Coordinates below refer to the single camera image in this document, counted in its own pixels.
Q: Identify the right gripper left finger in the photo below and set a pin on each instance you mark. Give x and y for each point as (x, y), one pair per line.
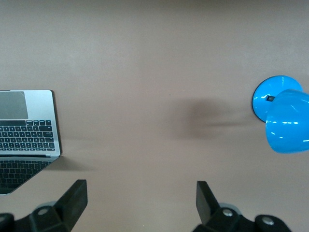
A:
(70, 205)

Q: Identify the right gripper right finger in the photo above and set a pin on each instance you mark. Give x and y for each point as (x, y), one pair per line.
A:
(217, 220)

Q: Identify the grey aluminium laptop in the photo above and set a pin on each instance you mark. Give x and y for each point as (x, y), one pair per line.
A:
(36, 106)

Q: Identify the blue desk lamp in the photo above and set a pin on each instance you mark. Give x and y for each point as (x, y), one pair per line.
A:
(289, 125)

